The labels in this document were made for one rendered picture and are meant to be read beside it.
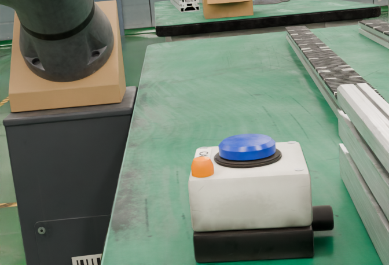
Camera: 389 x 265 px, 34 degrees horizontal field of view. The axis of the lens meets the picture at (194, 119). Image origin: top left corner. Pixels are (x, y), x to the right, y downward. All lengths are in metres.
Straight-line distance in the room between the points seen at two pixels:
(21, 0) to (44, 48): 0.10
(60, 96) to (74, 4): 0.17
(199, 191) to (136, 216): 0.12
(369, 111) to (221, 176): 0.12
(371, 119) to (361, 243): 0.09
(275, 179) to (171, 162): 0.26
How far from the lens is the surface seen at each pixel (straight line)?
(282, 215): 0.42
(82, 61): 1.00
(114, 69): 1.03
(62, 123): 1.00
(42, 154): 1.01
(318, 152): 0.67
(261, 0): 3.43
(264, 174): 0.42
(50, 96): 1.03
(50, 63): 1.01
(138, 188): 0.60
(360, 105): 0.49
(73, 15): 0.95
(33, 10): 0.93
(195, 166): 0.42
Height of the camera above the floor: 0.97
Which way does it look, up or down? 13 degrees down
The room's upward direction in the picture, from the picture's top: 5 degrees counter-clockwise
